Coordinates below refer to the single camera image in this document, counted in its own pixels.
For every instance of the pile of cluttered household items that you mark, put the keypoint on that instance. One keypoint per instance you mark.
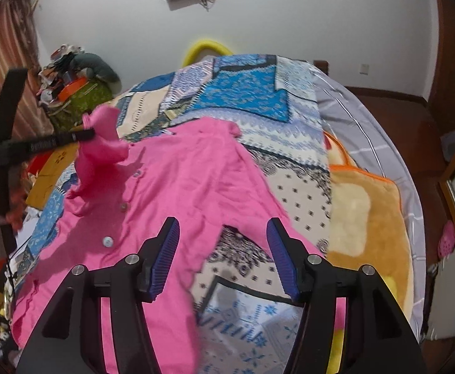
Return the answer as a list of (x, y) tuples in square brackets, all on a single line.
[(57, 66)]

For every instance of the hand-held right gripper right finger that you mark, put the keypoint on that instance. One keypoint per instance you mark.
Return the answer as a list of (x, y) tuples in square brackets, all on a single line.
[(280, 257)]

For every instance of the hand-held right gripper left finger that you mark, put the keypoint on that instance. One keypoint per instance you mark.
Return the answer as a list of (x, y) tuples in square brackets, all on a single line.
[(167, 257)]

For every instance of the green printed cloth cover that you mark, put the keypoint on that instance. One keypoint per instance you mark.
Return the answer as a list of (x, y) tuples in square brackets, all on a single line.
[(91, 97)]

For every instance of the blue patchwork printed blanket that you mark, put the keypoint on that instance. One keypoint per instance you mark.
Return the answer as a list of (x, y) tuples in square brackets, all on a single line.
[(282, 156)]

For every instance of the wooden bed post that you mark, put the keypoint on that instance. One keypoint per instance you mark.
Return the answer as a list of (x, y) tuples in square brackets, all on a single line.
[(321, 67)]

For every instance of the white board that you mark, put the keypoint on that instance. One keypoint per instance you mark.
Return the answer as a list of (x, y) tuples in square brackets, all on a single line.
[(451, 300)]

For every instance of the pink slipper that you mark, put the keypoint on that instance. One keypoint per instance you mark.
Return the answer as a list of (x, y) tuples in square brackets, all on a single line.
[(447, 239)]

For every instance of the white plastic bag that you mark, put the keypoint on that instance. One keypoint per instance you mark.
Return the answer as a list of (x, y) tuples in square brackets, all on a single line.
[(26, 228)]

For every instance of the orange box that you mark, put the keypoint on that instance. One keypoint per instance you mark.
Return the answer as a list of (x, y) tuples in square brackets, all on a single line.
[(73, 85)]

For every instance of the small cardboard box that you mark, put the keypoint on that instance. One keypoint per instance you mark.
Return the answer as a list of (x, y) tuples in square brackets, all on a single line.
[(56, 175)]

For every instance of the pink button shirt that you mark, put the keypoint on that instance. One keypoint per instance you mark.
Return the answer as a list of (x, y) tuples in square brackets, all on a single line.
[(180, 187)]

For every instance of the striped brown curtain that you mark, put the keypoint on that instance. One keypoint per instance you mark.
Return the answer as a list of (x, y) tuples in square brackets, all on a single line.
[(13, 39)]

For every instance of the yellow foam tube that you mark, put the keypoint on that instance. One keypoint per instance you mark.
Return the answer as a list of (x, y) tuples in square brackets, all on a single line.
[(202, 43)]

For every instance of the white wall socket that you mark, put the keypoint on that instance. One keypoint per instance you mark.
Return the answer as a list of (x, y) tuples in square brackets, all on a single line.
[(363, 69)]

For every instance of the red plastic item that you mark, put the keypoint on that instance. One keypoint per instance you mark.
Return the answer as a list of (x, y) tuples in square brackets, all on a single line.
[(38, 163)]

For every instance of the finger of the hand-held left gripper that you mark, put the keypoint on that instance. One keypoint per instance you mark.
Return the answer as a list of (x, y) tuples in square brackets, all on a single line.
[(63, 140)]

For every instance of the grey striped bed sheet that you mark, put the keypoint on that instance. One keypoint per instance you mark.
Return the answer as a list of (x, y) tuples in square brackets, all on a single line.
[(360, 124)]

